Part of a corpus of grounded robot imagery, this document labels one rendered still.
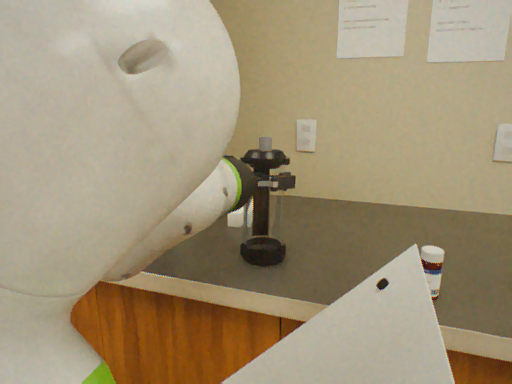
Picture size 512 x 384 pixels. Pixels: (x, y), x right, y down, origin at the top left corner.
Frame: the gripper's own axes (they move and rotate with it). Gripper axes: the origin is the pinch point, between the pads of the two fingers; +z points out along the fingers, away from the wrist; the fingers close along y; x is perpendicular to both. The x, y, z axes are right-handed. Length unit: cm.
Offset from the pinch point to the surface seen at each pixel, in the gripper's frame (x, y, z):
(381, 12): -52, -21, 50
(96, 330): 40, 39, -6
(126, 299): 29.6, 29.0, -8.1
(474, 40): -42, -48, 51
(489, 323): 20.4, -42.4, -9.4
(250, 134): -12, 23, 56
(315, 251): 17.3, -10.7, 9.6
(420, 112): -21, -35, 55
